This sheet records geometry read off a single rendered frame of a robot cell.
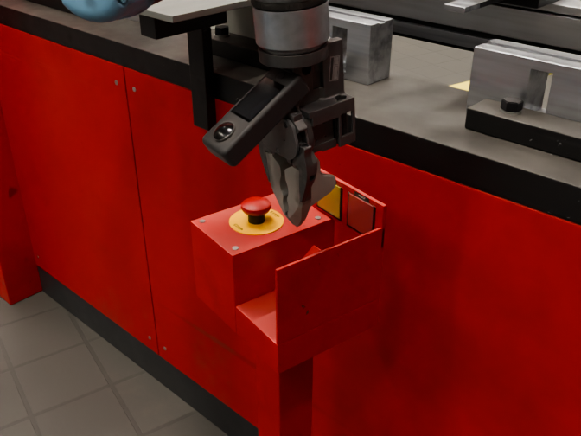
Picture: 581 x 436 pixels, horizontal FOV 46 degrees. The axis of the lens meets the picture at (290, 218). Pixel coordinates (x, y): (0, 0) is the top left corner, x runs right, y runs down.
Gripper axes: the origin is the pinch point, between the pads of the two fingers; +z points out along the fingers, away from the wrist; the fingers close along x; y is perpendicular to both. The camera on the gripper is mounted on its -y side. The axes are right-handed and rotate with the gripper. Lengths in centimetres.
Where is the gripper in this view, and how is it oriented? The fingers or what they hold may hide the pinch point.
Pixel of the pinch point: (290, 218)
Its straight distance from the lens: 78.5
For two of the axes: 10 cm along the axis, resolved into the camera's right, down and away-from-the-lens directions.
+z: 0.7, 8.4, 5.3
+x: -5.9, -4.0, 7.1
